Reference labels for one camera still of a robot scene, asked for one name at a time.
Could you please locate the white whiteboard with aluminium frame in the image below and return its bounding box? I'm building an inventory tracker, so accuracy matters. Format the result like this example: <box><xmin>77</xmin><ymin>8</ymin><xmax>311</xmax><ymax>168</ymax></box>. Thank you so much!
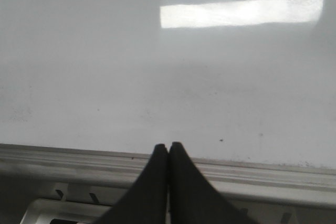
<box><xmin>1</xmin><ymin>0</ymin><xmax>335</xmax><ymax>207</ymax></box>

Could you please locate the white marker tray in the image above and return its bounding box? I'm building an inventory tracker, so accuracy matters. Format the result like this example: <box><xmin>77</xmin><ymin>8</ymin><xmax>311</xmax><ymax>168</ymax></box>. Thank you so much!
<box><xmin>21</xmin><ymin>199</ymin><xmax>111</xmax><ymax>223</ymax></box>

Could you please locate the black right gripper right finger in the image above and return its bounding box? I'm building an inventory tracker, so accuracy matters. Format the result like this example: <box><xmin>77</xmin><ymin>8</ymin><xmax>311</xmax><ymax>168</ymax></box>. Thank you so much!
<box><xmin>169</xmin><ymin>142</ymin><xmax>252</xmax><ymax>223</ymax></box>

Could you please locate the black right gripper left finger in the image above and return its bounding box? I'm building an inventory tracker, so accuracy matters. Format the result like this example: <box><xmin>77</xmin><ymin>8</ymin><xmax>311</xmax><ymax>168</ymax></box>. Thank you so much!
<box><xmin>96</xmin><ymin>144</ymin><xmax>168</xmax><ymax>224</ymax></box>

